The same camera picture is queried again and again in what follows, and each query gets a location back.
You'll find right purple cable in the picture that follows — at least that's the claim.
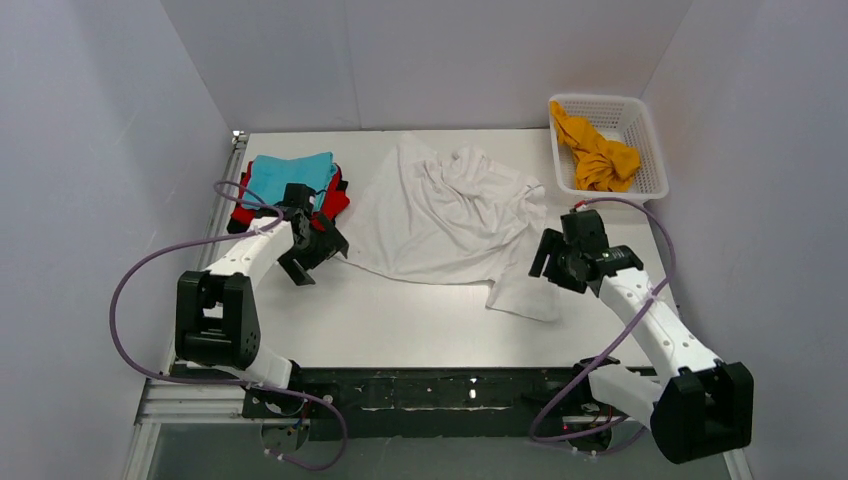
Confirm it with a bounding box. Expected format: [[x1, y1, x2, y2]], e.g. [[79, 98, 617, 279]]
[[527, 197, 677, 457]]

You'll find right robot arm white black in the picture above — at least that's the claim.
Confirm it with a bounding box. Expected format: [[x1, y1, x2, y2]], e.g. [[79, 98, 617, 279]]
[[529, 208, 754, 464]]

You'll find folded red t shirt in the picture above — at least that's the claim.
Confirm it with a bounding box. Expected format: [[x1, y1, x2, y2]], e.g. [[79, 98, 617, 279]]
[[230, 164, 350, 223]]

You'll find orange t shirt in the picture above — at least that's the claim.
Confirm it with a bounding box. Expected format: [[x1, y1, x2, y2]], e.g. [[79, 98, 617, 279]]
[[549, 101, 642, 193]]

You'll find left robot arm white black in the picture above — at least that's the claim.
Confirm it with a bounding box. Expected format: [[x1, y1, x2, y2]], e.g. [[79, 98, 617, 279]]
[[175, 183, 349, 389]]

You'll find folded cyan t shirt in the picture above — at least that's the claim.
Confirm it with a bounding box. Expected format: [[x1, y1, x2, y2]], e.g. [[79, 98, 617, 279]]
[[245, 152, 338, 209]]

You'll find white t shirt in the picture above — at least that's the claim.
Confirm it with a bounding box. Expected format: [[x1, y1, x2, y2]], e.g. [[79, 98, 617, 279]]
[[342, 134, 560, 322]]

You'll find purple cable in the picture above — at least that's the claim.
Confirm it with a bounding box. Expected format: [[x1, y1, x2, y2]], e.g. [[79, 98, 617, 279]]
[[527, 197, 677, 457], [109, 180, 349, 473]]

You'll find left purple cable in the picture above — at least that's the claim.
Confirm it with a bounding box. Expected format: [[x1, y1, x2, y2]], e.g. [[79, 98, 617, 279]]
[[109, 180, 349, 473]]

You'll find folded black t shirt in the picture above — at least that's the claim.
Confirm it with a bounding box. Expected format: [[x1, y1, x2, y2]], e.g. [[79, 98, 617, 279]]
[[226, 217, 252, 235]]

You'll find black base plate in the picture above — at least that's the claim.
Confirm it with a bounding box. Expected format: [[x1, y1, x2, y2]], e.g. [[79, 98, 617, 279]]
[[242, 367, 620, 441]]

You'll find aluminium frame rail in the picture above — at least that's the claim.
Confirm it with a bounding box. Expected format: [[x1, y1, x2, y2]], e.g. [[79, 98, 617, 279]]
[[122, 130, 250, 480]]

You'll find white plastic basket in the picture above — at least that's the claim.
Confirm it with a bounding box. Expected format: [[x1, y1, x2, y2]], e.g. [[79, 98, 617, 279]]
[[548, 94, 669, 203]]

